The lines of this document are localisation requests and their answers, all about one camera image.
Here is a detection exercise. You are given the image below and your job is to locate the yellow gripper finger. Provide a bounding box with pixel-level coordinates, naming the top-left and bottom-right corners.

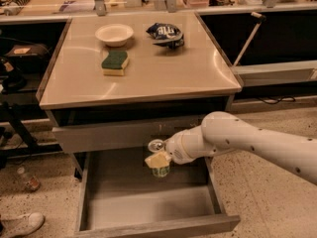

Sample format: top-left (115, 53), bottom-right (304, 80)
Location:
top-left (145, 151), bottom-right (171, 169)

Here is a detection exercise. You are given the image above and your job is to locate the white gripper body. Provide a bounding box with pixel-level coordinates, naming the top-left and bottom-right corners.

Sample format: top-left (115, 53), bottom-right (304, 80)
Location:
top-left (164, 131), bottom-right (194, 165)

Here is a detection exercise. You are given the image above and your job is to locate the green soda can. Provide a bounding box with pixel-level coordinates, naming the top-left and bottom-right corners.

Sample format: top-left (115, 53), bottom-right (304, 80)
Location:
top-left (148, 139), bottom-right (170, 178)

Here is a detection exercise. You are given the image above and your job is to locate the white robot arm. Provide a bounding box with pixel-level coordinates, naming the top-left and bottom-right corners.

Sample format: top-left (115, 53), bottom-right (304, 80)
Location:
top-left (146, 111), bottom-right (317, 184)

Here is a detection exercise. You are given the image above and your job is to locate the closed grey top drawer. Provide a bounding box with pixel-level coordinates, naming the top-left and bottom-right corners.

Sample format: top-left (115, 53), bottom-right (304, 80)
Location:
top-left (53, 116), bottom-right (202, 153)

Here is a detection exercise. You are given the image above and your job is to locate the open grey middle drawer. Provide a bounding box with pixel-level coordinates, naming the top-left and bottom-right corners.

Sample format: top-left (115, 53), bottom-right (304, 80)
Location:
top-left (74, 148), bottom-right (240, 238)

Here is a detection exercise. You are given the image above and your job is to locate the grey drawer cabinet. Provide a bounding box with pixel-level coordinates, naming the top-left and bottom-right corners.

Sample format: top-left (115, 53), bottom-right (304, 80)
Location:
top-left (36, 11), bottom-right (245, 180)

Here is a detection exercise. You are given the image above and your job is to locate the green yellow sponge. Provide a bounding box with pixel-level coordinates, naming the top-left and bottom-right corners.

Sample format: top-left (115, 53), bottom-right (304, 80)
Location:
top-left (101, 51), bottom-right (129, 76)

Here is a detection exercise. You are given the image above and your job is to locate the blue chip bag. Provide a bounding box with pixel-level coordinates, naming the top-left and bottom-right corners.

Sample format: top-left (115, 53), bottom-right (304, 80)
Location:
top-left (147, 23), bottom-right (184, 50)

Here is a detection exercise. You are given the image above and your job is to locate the white bowl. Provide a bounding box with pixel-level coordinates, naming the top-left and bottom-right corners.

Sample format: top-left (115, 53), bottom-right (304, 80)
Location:
top-left (95, 24), bottom-right (134, 48)

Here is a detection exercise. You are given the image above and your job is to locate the plastic bottle on floor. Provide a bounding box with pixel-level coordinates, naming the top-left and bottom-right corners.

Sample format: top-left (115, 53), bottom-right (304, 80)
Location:
top-left (17, 167), bottom-right (41, 191)

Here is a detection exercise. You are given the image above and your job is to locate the white stick black tip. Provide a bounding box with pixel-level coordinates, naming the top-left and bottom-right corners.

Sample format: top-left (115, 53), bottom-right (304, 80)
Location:
top-left (233, 12), bottom-right (266, 66)

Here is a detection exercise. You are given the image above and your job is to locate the white sneaker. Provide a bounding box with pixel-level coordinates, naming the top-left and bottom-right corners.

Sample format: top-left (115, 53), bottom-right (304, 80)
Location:
top-left (0, 212), bottom-right (45, 238)

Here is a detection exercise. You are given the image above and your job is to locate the black bag on shelf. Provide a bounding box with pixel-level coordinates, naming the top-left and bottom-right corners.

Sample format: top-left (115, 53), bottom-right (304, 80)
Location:
top-left (5, 44), bottom-right (50, 73)

